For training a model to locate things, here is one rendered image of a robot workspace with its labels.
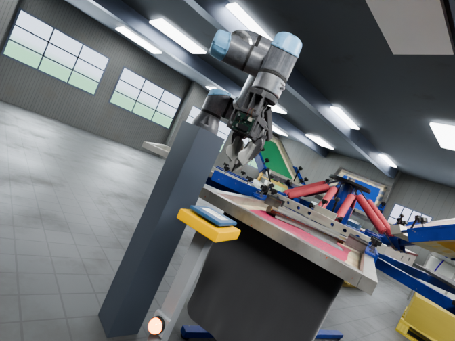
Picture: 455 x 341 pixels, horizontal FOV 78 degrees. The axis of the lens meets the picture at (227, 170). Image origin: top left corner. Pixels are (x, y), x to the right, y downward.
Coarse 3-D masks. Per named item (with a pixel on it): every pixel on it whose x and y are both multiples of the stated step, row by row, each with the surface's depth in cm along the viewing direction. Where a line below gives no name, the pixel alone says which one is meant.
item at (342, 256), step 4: (304, 232) 124; (312, 236) 123; (320, 240) 122; (328, 244) 121; (340, 244) 137; (336, 248) 119; (344, 248) 129; (348, 248) 135; (332, 252) 105; (336, 252) 109; (340, 252) 113; (344, 252) 118; (348, 252) 123; (336, 256) 100; (340, 256) 104; (344, 256) 108; (344, 260) 99
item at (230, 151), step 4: (236, 140) 72; (240, 140) 73; (232, 144) 71; (236, 144) 72; (240, 144) 73; (244, 144) 74; (228, 148) 70; (232, 148) 72; (236, 148) 73; (240, 148) 73; (228, 152) 71; (232, 152) 72; (236, 152) 73; (228, 156) 71; (232, 156) 73; (236, 156) 73; (232, 160) 73; (236, 160) 74; (232, 164) 73; (232, 168) 73
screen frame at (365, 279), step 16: (208, 192) 96; (224, 192) 108; (224, 208) 92; (240, 208) 90; (256, 224) 87; (272, 224) 86; (288, 240) 82; (304, 240) 82; (304, 256) 79; (320, 256) 77; (368, 256) 110; (336, 272) 75; (352, 272) 73; (368, 272) 78; (368, 288) 71
